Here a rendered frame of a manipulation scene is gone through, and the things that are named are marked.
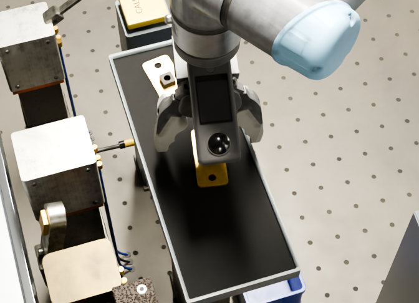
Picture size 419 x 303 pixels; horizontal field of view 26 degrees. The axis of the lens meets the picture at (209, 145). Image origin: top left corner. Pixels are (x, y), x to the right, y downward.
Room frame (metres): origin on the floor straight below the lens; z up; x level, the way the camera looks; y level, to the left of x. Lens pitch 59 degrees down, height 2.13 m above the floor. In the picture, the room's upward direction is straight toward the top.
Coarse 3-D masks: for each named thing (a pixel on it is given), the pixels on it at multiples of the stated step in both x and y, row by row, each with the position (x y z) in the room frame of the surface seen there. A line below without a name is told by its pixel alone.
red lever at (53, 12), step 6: (72, 0) 0.90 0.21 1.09; (78, 0) 0.89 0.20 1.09; (54, 6) 0.89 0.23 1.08; (60, 6) 0.89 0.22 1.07; (66, 6) 0.89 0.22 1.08; (72, 6) 0.89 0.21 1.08; (48, 12) 0.89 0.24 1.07; (54, 12) 0.88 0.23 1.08; (60, 12) 0.88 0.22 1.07; (48, 18) 0.88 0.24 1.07; (54, 18) 0.88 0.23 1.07; (60, 18) 0.88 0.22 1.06; (54, 24) 0.88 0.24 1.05
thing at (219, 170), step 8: (192, 136) 0.61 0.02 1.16; (200, 168) 0.56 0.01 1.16; (208, 168) 0.56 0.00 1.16; (216, 168) 0.56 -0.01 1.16; (224, 168) 0.56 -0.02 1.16; (200, 176) 0.55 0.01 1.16; (208, 176) 0.55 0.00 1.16; (216, 176) 0.55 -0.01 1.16; (224, 176) 0.55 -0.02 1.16; (200, 184) 0.54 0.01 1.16; (208, 184) 0.54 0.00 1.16; (216, 184) 0.54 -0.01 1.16; (224, 184) 0.54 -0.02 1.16
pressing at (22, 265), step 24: (0, 144) 0.69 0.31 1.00; (0, 168) 0.65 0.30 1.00; (0, 192) 0.62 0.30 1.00; (0, 216) 0.58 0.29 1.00; (0, 240) 0.54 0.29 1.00; (24, 240) 0.54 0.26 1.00; (0, 264) 0.50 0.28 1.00; (24, 264) 0.50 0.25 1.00; (0, 288) 0.47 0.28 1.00; (24, 288) 0.47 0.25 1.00
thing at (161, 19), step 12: (120, 0) 0.83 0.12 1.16; (132, 0) 0.83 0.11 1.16; (144, 0) 0.83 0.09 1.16; (156, 0) 0.83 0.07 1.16; (132, 12) 0.81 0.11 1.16; (144, 12) 0.81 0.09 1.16; (156, 12) 0.81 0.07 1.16; (168, 12) 0.81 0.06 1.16; (132, 24) 0.79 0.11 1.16; (144, 24) 0.80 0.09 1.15
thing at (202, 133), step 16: (224, 64) 0.58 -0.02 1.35; (192, 80) 0.56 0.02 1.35; (208, 80) 0.56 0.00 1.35; (224, 80) 0.56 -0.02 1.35; (192, 96) 0.55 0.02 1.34; (208, 96) 0.55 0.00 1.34; (224, 96) 0.55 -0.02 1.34; (192, 112) 0.54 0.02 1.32; (208, 112) 0.53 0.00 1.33; (224, 112) 0.53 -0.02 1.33; (208, 128) 0.52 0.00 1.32; (224, 128) 0.52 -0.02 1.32; (208, 144) 0.50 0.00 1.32; (224, 144) 0.50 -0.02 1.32; (208, 160) 0.49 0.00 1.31; (224, 160) 0.49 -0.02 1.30
